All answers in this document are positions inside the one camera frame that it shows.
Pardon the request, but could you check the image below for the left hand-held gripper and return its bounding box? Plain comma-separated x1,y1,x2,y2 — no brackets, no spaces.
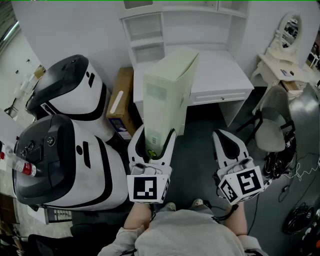
126,124,177,205

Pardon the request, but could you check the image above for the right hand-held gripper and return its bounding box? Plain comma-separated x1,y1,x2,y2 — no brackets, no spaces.
212,128,272,206

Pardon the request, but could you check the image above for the pale green box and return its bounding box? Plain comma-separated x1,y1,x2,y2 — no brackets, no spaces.
142,47,200,161

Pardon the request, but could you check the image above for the person's left forearm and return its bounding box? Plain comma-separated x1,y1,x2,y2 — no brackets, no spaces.
123,202,156,231

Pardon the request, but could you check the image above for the person's right forearm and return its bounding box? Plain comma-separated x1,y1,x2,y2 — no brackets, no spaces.
223,202,248,237

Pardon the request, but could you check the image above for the white desk with hutch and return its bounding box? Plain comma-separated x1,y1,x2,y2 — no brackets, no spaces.
133,49,255,128

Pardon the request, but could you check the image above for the grey padded chair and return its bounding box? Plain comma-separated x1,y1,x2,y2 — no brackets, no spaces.
236,84,297,153

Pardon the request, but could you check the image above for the brown cardboard box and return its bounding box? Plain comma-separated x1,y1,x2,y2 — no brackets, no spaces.
106,66,137,142

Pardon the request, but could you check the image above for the white and black robot housing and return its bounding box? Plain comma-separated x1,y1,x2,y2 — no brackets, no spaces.
12,114,129,208
26,54,118,143

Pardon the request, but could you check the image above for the person's grey shirt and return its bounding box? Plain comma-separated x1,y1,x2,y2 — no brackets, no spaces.
97,208,270,256

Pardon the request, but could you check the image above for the cream ornate dressing table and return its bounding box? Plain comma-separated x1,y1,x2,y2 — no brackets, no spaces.
250,53,311,93

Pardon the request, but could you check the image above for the clear plastic water bottle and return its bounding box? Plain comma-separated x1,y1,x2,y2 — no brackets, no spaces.
0,151,42,177

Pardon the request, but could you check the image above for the oval cream framed mirror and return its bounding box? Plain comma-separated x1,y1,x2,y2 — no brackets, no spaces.
268,12,303,58

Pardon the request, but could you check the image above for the black strapped device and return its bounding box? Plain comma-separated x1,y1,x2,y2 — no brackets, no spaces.
264,134,298,180

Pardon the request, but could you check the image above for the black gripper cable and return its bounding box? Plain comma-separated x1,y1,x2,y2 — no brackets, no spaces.
148,203,157,222
211,199,238,223

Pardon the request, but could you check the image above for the white coiled cable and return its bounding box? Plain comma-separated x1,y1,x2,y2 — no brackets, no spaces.
284,162,320,181

